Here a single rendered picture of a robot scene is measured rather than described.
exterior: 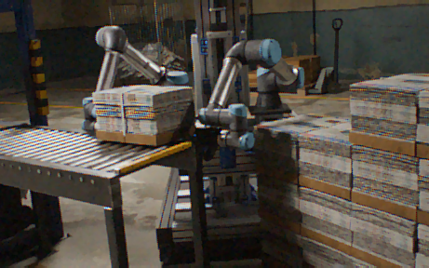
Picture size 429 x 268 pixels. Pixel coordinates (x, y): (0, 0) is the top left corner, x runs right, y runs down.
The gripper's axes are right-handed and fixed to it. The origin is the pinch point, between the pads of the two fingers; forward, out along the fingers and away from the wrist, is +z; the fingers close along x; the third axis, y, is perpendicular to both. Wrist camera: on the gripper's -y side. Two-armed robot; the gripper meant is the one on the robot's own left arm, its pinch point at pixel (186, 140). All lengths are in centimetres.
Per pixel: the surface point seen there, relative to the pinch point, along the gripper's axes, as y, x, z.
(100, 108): 17.7, 22.5, 30.8
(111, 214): -13, 62, -13
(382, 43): -5, -672, 126
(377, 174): -5, 4, -92
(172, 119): 12.1, 11.2, -2.2
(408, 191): -8, 9, -104
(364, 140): 8, 4, -86
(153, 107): 19.5, 22.5, -1.7
